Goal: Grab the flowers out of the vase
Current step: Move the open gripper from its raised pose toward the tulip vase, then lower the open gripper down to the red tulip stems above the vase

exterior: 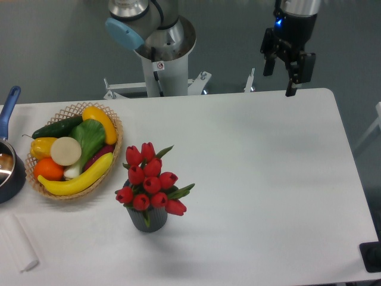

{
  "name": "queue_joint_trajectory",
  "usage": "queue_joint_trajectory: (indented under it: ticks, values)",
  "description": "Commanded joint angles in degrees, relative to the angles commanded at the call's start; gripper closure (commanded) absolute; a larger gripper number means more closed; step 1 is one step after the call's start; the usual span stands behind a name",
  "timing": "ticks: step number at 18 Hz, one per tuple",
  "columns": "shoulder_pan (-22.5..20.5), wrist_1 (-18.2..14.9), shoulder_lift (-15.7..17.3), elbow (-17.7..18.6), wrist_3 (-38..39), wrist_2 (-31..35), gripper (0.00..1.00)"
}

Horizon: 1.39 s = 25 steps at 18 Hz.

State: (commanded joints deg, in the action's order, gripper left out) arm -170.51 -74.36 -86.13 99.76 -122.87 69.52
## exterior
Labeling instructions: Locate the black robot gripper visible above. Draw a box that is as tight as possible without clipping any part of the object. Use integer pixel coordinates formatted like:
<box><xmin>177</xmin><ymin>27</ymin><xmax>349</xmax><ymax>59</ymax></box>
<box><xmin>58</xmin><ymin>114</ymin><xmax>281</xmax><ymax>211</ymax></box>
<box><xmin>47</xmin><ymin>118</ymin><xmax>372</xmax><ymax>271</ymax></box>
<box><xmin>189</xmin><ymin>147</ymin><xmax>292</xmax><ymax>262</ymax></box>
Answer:
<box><xmin>260</xmin><ymin>10</ymin><xmax>317</xmax><ymax>97</ymax></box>

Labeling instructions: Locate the red tulip bouquet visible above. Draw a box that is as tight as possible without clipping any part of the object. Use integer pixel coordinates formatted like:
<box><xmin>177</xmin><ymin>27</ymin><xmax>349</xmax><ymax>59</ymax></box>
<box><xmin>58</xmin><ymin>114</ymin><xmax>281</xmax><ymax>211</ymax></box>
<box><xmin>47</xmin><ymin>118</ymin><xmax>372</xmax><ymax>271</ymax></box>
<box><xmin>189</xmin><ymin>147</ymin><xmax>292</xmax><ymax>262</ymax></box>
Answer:
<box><xmin>115</xmin><ymin>142</ymin><xmax>195</xmax><ymax>216</ymax></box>

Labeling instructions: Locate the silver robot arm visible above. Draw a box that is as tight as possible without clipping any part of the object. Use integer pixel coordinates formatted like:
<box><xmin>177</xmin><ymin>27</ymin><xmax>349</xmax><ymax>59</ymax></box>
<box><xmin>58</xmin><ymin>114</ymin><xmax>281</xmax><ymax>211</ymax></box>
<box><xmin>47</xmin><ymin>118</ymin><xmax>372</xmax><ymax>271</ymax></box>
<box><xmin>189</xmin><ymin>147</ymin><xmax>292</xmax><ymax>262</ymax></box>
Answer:
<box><xmin>260</xmin><ymin>0</ymin><xmax>321</xmax><ymax>97</ymax></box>

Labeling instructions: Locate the dark grey ribbed vase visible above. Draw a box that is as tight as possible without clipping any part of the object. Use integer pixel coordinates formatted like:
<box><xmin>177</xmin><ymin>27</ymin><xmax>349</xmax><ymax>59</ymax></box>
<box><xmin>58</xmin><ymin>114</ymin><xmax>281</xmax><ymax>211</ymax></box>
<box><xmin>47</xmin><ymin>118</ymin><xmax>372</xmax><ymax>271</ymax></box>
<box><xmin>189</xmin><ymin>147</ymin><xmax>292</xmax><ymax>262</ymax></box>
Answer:
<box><xmin>123</xmin><ymin>194</ymin><xmax>168</xmax><ymax>233</ymax></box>

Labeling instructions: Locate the white furniture piece at right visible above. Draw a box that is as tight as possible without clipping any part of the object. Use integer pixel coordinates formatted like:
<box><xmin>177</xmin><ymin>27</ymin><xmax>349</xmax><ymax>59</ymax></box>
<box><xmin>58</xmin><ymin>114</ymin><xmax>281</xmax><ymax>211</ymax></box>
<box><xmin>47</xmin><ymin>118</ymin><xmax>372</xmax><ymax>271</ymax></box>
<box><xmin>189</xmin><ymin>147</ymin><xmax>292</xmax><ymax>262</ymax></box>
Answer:
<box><xmin>352</xmin><ymin>102</ymin><xmax>380</xmax><ymax>158</ymax></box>

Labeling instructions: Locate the purple eggplant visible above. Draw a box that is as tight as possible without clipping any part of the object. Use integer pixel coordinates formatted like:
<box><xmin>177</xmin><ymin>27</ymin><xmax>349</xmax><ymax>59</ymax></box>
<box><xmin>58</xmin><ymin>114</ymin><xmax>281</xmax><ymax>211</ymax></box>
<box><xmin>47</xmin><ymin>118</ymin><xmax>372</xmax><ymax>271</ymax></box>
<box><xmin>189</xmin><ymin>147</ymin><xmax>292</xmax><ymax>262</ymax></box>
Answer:
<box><xmin>82</xmin><ymin>145</ymin><xmax>115</xmax><ymax>171</ymax></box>

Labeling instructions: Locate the yellow squash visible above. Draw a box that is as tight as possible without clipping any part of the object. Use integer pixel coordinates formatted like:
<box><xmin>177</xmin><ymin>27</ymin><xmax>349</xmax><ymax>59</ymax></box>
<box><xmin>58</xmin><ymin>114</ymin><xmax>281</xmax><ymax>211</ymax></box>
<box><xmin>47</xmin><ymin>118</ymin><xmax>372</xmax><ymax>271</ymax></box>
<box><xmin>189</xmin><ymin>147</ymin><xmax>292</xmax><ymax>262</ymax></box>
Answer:
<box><xmin>82</xmin><ymin>106</ymin><xmax>117</xmax><ymax>145</ymax></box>

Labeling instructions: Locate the black device at table edge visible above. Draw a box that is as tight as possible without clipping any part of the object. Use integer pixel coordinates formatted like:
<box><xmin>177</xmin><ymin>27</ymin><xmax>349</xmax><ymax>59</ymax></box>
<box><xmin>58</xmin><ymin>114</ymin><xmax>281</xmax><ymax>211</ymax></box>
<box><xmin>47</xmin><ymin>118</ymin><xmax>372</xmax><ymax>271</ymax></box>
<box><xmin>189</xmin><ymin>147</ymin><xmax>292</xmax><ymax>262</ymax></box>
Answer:
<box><xmin>359</xmin><ymin>241</ymin><xmax>380</xmax><ymax>273</ymax></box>

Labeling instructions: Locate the green bok choy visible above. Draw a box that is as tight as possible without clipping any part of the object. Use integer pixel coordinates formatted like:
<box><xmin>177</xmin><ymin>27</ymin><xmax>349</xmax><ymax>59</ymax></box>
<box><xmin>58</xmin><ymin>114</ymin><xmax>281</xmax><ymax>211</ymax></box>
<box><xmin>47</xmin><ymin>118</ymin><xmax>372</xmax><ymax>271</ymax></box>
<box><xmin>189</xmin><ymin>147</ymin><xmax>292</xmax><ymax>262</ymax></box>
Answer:
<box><xmin>64</xmin><ymin>119</ymin><xmax>105</xmax><ymax>181</ymax></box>

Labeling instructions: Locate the green cucumber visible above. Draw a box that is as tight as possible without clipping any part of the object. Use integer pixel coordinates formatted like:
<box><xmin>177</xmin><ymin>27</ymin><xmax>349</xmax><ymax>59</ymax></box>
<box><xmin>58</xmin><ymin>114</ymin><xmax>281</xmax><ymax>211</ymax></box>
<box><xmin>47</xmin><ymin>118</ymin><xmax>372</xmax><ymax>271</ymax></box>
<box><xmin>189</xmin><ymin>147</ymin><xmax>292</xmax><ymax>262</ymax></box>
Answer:
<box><xmin>23</xmin><ymin>116</ymin><xmax>83</xmax><ymax>139</ymax></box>

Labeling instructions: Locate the yellow bell pepper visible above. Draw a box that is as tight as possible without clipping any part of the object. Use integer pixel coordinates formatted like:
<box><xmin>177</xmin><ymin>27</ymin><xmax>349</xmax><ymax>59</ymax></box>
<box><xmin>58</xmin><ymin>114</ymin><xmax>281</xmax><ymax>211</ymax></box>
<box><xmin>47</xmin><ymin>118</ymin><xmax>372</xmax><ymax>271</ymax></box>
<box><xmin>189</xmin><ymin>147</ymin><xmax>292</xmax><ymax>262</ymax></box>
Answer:
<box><xmin>30</xmin><ymin>137</ymin><xmax>57</xmax><ymax>160</ymax></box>

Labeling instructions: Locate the orange fruit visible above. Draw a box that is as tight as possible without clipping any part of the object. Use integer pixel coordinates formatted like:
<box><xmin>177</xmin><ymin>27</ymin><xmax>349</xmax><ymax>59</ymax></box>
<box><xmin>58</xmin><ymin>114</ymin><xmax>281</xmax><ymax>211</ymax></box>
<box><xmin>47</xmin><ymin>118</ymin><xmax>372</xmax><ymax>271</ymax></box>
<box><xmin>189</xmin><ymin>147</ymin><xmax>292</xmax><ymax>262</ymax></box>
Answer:
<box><xmin>33</xmin><ymin>158</ymin><xmax>64</xmax><ymax>181</ymax></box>

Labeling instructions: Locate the yellow banana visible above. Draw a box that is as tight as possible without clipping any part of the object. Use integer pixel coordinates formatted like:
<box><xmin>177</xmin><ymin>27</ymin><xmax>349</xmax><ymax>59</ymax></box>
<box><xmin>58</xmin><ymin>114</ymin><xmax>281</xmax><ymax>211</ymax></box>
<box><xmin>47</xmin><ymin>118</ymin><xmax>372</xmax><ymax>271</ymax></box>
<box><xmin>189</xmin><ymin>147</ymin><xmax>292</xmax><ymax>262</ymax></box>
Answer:
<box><xmin>38</xmin><ymin>153</ymin><xmax>114</xmax><ymax>196</ymax></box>

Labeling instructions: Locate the white rolled cloth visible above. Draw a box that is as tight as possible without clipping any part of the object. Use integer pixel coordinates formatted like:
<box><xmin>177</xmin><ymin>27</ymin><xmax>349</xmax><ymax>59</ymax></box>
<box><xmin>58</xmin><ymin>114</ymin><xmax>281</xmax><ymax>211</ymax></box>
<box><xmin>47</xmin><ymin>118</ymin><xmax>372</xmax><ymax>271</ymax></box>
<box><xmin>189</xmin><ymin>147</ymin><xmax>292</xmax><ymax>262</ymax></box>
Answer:
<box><xmin>1</xmin><ymin>214</ymin><xmax>39</xmax><ymax>273</ymax></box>

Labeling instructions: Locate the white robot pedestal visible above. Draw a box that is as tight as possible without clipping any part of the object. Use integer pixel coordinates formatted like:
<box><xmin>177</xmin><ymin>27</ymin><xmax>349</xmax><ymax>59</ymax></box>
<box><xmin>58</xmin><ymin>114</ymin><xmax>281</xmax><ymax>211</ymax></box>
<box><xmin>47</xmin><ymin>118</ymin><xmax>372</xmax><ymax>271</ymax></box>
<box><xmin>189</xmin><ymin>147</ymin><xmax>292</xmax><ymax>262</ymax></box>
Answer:
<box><xmin>104</xmin><ymin>0</ymin><xmax>197</xmax><ymax>98</ymax></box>

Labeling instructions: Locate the white metal base frame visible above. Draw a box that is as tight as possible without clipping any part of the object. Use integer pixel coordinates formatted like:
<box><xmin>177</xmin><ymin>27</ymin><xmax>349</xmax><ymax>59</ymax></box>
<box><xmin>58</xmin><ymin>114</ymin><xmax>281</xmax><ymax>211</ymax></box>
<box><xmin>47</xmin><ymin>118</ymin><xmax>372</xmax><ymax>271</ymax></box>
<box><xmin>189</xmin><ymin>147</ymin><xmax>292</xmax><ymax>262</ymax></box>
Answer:
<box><xmin>103</xmin><ymin>67</ymin><xmax>255</xmax><ymax>100</ymax></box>

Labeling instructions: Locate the dark pot blue handle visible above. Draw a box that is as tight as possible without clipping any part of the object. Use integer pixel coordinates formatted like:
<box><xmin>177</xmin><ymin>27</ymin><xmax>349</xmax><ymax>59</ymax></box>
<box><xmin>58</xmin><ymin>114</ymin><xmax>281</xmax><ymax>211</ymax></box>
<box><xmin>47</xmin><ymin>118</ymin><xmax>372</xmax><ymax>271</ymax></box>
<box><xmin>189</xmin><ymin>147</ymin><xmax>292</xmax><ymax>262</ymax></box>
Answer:
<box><xmin>1</xmin><ymin>86</ymin><xmax>26</xmax><ymax>204</ymax></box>

